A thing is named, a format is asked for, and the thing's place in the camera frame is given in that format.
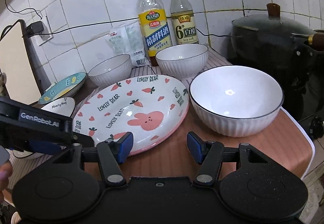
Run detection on white black-rimmed plate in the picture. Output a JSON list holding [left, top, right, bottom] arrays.
[[13, 97, 75, 159]]

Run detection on pink rabbit carrot plate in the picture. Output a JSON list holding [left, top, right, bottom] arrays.
[[72, 75, 190, 155]]

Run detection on teal fried egg plate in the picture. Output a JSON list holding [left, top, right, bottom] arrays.
[[38, 72, 87, 105]]

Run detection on person hand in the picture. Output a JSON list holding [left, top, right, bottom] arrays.
[[0, 146, 13, 203]]

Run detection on white cutting board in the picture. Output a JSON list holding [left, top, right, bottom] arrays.
[[1, 20, 55, 105]]

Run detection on striped brown pink table mat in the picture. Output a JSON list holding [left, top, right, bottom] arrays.
[[4, 49, 316, 189]]

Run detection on black power adapter plug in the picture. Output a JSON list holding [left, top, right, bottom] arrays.
[[25, 21, 44, 37]]

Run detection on clear plastic salt bag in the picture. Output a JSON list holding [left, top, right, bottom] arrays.
[[106, 21, 150, 67]]

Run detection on white vinegar bottle yellow cap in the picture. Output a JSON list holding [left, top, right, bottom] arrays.
[[170, 0, 199, 45]]

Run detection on yellow label cooking wine bottle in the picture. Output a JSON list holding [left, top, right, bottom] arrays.
[[138, 0, 172, 67]]

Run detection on black wok with lid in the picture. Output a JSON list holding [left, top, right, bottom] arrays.
[[231, 3, 323, 120]]

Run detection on white wall socket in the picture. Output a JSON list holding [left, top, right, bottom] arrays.
[[34, 15, 53, 46]]

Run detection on black power cable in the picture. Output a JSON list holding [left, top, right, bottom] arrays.
[[4, 0, 231, 40]]

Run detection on wooden wok handle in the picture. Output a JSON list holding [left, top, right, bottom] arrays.
[[308, 32, 324, 46]]

